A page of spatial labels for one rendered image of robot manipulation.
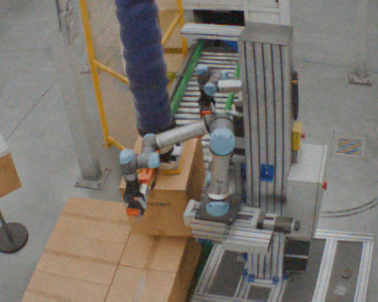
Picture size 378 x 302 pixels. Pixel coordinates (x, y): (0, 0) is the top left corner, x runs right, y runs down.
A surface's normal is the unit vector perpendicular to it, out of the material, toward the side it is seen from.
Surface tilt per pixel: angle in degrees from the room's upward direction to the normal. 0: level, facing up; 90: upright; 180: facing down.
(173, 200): 90
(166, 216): 90
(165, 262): 0
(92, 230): 0
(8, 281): 0
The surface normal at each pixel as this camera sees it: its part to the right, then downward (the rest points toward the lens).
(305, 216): -0.30, 0.61
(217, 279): -0.10, -0.78
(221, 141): -0.03, 0.51
